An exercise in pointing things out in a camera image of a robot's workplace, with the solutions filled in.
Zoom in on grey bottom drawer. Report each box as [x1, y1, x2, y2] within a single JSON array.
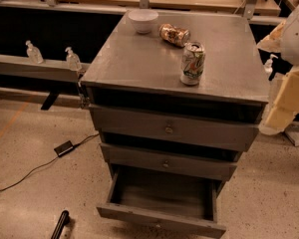
[[97, 166, 226, 239]]

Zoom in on grey drawer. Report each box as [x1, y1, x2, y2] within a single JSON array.
[[90, 105, 258, 151], [97, 166, 226, 239], [100, 143, 236, 181]]

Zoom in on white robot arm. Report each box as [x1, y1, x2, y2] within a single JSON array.
[[257, 4, 299, 135]]

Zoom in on grey wooden drawer cabinet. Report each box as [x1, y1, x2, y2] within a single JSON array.
[[80, 10, 271, 197]]

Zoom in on grey top drawer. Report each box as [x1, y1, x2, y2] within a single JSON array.
[[90, 105, 258, 151]]

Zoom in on grey middle drawer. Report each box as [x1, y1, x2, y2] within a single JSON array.
[[100, 143, 236, 181]]

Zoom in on white green soda can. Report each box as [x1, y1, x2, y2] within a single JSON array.
[[180, 42, 205, 86]]

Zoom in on brown crushed soda can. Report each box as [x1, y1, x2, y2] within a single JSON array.
[[159, 23, 190, 48]]

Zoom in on black power adapter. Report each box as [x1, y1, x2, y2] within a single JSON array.
[[54, 140, 74, 157]]

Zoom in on clear pump bottle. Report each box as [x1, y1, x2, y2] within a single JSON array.
[[65, 47, 82, 71], [26, 40, 44, 64]]

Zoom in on white ceramic bowl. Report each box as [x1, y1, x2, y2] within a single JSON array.
[[128, 9, 158, 34]]

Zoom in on white pump bottle right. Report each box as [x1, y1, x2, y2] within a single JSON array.
[[264, 54, 277, 80]]

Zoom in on clear pump bottle far left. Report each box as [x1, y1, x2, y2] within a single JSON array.
[[26, 40, 44, 64]]

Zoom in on grey wooden block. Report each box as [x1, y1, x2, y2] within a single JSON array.
[[285, 125, 299, 146]]

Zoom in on black cylindrical handle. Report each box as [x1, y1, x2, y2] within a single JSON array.
[[51, 210, 70, 239]]

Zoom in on grey metal rail shelf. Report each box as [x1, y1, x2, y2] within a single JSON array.
[[0, 55, 78, 82]]

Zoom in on black power cable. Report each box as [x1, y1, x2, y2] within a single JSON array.
[[0, 132, 101, 197]]

